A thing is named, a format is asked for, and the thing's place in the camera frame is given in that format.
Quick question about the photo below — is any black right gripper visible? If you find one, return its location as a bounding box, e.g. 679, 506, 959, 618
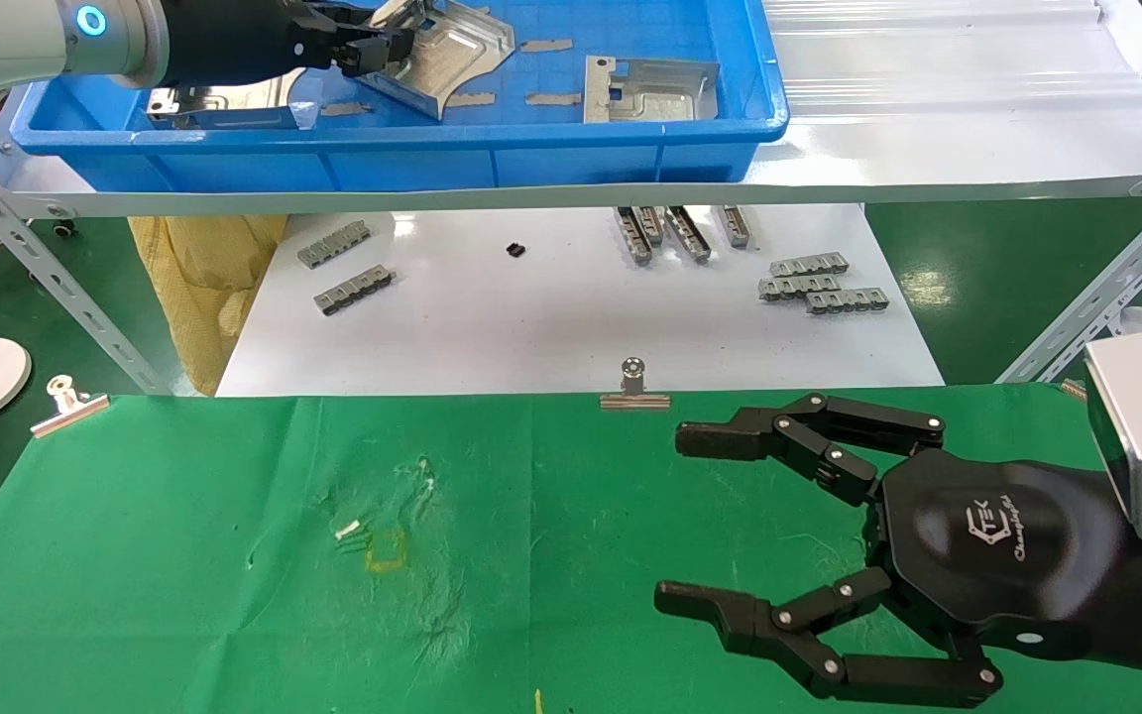
654, 392, 1127, 710

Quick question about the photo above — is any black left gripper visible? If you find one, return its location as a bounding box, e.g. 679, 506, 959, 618
167, 0, 415, 88

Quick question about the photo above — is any silver sheet metal bracket part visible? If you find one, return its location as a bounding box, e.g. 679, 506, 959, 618
363, 0, 517, 122
145, 67, 321, 132
583, 56, 721, 125

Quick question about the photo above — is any blue plastic bin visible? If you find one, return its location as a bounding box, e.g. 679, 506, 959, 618
9, 0, 790, 194

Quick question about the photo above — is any green table cloth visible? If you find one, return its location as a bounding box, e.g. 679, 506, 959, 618
0, 382, 1142, 714

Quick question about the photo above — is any yellow protective cover cloth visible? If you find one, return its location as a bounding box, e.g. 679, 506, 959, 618
129, 213, 290, 398

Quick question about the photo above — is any white metal shelf rack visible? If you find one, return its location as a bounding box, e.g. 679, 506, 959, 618
0, 0, 1142, 398

